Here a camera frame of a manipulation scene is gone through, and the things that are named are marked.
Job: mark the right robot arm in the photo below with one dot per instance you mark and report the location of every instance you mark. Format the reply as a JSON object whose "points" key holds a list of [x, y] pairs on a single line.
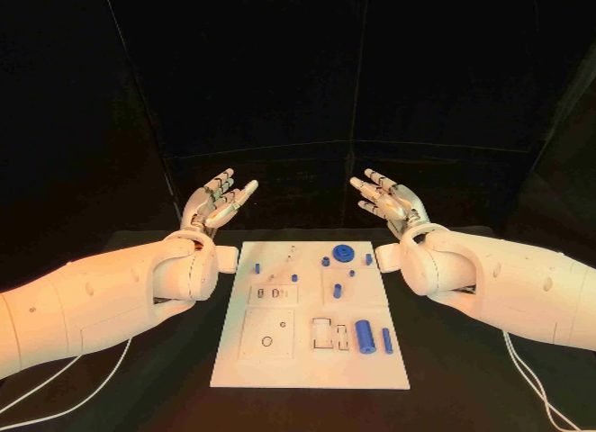
{"points": [[516, 287]]}

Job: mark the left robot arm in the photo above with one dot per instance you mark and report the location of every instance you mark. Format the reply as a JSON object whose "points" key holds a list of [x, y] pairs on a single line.
{"points": [[97, 297]]}

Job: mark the large blue cylinder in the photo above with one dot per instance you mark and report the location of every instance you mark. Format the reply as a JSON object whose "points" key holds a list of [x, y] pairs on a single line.
{"points": [[365, 336]]}

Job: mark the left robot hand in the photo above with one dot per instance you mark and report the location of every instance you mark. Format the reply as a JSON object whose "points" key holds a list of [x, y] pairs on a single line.
{"points": [[214, 202]]}

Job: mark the long thin blue cylinder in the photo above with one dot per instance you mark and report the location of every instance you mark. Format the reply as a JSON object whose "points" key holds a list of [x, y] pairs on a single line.
{"points": [[387, 341]]}

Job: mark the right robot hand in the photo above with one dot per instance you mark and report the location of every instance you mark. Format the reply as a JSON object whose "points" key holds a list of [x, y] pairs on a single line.
{"points": [[394, 199]]}

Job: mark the blue gear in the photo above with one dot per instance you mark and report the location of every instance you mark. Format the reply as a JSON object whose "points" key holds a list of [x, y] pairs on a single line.
{"points": [[343, 253]]}

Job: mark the white task board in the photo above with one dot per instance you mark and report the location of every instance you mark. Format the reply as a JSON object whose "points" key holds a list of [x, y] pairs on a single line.
{"points": [[309, 324]]}

